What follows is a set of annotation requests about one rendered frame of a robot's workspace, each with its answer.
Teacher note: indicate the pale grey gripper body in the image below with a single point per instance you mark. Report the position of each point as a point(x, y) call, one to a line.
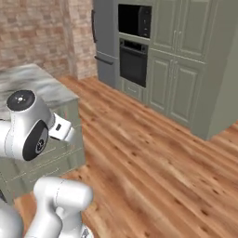
point(71, 135)

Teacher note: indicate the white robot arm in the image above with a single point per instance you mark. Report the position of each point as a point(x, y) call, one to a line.
point(28, 133)

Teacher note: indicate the grey fridge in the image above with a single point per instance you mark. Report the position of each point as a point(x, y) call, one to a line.
point(106, 34)

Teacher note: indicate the green island cabinet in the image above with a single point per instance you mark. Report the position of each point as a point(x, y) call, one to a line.
point(62, 155)

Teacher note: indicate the green drawer under oven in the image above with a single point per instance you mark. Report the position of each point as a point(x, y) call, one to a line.
point(133, 90)

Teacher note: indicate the black built-in oven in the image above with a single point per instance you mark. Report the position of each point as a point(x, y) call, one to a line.
point(133, 63)

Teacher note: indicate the black microwave oven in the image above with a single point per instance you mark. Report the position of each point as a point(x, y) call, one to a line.
point(144, 21)

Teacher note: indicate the tall green cupboard run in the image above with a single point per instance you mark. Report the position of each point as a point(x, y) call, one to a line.
point(186, 62)

